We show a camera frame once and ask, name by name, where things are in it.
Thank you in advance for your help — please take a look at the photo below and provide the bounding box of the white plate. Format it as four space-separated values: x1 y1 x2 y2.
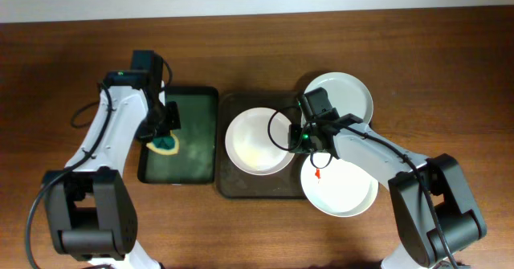
300 157 379 218
304 72 373 124
225 108 294 176

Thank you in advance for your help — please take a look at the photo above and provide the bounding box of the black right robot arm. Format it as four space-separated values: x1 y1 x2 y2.
288 113 487 268

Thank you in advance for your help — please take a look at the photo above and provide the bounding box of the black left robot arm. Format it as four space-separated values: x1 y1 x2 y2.
42 70 176 268

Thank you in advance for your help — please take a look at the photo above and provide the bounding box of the green and yellow sponge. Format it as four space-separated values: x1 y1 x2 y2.
145 131 180 156

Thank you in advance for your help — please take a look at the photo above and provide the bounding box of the large brown tray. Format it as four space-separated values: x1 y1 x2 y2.
214 92 308 199

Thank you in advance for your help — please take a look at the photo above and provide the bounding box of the small black water tray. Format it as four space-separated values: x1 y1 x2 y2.
137 86 218 185

